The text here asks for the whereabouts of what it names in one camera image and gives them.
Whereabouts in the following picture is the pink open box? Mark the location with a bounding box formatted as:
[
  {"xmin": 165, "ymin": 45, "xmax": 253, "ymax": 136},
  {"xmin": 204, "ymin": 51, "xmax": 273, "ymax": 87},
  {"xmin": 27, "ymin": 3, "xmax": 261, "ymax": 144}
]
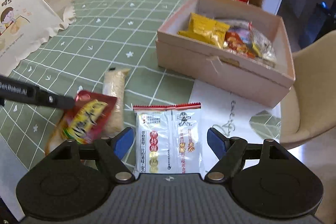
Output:
[{"xmin": 156, "ymin": 0, "xmax": 295, "ymax": 107}]

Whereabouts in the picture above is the cream canvas bag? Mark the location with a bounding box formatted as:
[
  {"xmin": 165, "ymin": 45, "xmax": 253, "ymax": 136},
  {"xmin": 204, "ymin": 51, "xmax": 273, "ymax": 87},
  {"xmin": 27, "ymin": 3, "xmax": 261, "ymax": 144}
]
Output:
[{"xmin": 1, "ymin": 0, "xmax": 75, "ymax": 76}]

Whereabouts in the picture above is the clear long snack packet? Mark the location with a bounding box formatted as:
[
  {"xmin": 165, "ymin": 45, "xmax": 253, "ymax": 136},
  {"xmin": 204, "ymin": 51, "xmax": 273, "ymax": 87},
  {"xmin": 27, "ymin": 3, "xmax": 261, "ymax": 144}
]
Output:
[{"xmin": 249, "ymin": 24, "xmax": 277, "ymax": 68}]

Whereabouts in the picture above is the white paper sheet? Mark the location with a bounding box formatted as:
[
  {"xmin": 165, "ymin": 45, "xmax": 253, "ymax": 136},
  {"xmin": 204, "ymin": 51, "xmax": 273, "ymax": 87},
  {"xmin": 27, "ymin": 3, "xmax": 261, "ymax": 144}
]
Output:
[{"xmin": 190, "ymin": 80, "xmax": 281, "ymax": 176}]

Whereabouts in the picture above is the bread snack packet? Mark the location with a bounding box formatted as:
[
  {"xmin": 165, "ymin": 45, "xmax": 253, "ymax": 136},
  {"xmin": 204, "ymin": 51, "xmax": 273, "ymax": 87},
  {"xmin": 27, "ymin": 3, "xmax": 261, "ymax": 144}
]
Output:
[{"xmin": 223, "ymin": 32, "xmax": 256, "ymax": 59}]

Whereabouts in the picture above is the yellow snack packet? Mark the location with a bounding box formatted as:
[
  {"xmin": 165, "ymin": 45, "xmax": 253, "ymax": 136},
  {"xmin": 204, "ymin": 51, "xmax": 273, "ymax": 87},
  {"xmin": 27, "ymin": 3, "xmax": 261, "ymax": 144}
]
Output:
[{"xmin": 178, "ymin": 13, "xmax": 230, "ymax": 48}]

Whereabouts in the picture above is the beige chair right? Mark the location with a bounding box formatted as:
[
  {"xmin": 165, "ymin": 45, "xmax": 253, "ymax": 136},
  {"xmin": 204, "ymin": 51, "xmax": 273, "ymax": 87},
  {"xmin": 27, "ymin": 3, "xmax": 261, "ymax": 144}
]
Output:
[{"xmin": 280, "ymin": 31, "xmax": 335, "ymax": 149}]

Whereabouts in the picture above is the white red snack packet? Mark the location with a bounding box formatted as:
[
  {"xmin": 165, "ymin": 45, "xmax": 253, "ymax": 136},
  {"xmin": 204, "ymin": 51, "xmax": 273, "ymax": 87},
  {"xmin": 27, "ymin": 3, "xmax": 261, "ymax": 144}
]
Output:
[{"xmin": 133, "ymin": 102, "xmax": 202, "ymax": 176}]

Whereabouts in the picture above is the red glossy snack packet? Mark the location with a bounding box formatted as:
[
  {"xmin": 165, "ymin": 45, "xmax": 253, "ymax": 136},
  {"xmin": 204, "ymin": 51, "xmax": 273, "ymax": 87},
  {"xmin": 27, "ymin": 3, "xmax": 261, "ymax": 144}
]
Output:
[{"xmin": 45, "ymin": 90, "xmax": 117, "ymax": 155}]

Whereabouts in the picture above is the beige rice cracker packet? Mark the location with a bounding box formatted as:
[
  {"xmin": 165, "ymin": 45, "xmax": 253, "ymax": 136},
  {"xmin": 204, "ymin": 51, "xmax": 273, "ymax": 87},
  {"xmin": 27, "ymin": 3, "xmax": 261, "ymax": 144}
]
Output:
[{"xmin": 101, "ymin": 67, "xmax": 131, "ymax": 138}]

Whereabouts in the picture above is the silver blue snack packet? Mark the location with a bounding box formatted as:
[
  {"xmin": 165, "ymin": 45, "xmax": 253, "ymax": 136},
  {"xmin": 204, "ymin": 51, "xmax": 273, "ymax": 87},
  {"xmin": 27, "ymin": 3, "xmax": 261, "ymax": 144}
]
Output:
[{"xmin": 230, "ymin": 20, "xmax": 252, "ymax": 44}]

